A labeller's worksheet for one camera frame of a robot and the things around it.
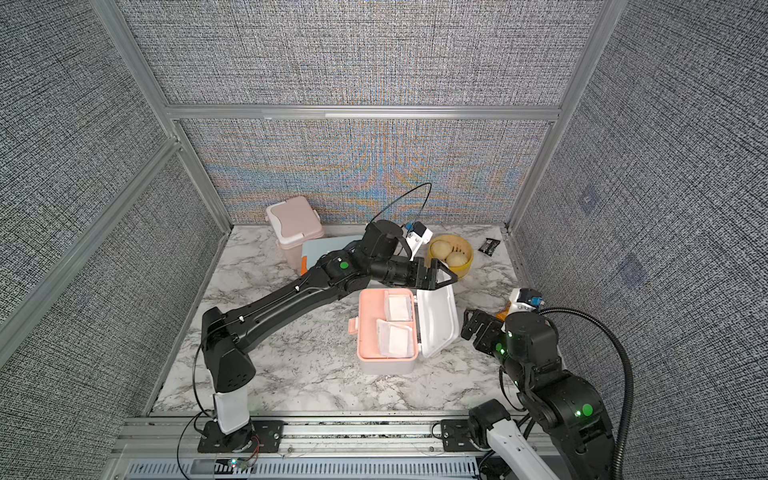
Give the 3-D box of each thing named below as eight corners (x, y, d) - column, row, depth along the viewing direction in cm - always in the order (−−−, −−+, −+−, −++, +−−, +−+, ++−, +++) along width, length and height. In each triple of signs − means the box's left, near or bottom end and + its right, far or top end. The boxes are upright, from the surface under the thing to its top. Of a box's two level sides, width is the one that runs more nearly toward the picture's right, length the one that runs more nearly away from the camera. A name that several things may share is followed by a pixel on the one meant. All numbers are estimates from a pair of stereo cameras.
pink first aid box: (293, 276, 107) (282, 248, 95) (273, 237, 119) (261, 208, 107) (335, 258, 112) (329, 229, 100) (312, 222, 124) (304, 193, 112)
